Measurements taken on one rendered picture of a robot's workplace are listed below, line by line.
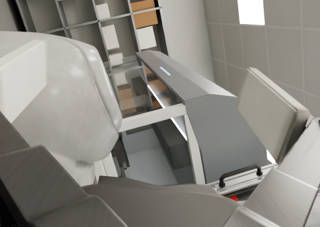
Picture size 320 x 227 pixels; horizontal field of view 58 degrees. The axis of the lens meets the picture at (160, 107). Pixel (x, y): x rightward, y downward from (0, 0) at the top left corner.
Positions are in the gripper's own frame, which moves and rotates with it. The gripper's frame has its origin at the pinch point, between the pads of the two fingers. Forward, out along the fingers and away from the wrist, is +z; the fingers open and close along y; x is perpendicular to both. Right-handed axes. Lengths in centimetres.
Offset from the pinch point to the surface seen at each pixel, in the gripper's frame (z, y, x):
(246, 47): 346, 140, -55
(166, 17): 467, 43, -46
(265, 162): 115, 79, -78
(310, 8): 232, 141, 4
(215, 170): 111, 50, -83
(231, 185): 73, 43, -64
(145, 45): 409, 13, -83
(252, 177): 76, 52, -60
